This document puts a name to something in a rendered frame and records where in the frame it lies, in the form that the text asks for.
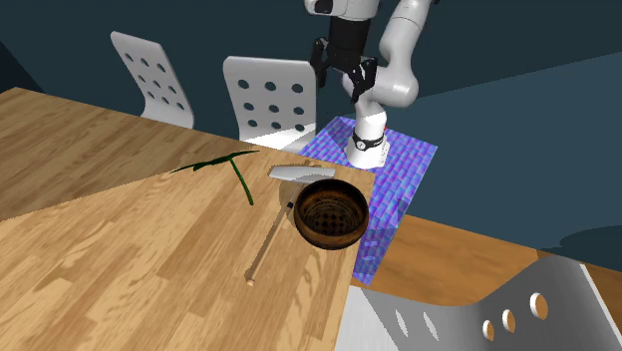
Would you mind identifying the grey-headed wooden-handled hammer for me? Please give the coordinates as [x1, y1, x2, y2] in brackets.
[244, 165, 337, 287]

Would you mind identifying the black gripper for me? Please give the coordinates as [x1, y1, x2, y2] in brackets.
[310, 16, 379, 105]

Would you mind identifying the white chair with holes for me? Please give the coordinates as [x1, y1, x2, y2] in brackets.
[334, 252, 622, 351]
[109, 30, 196, 131]
[221, 55, 319, 155]

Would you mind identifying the blue patterned robot stand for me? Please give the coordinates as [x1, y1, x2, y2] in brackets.
[296, 115, 439, 287]

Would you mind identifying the wooden table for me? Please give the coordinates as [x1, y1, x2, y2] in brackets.
[0, 86, 377, 351]

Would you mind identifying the brown wooden bowl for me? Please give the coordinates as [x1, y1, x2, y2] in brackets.
[292, 177, 371, 251]

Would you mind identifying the green leafy stalk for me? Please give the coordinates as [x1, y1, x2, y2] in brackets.
[167, 149, 261, 206]

